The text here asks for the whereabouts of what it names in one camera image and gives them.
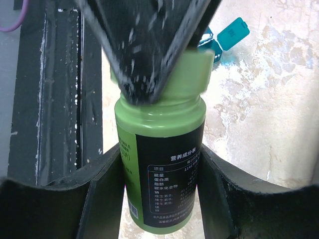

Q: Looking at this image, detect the green bottle cap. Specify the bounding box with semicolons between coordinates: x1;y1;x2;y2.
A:
110;49;215;105

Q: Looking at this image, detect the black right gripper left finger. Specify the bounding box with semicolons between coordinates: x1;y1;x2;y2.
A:
0;145;124;239

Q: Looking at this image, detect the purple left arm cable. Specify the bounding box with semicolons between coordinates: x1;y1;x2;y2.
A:
0;0;30;33

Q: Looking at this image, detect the teal weekly pill organizer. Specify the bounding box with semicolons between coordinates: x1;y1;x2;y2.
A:
197;17;250;63

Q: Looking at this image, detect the green pill bottle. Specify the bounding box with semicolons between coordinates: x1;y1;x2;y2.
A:
115;96;206;235

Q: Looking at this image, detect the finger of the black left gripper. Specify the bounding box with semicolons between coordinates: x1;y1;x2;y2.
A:
73;0;212;105
188;0;222;48

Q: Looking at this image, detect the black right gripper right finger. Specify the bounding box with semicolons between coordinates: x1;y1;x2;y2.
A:
198;146;319;239

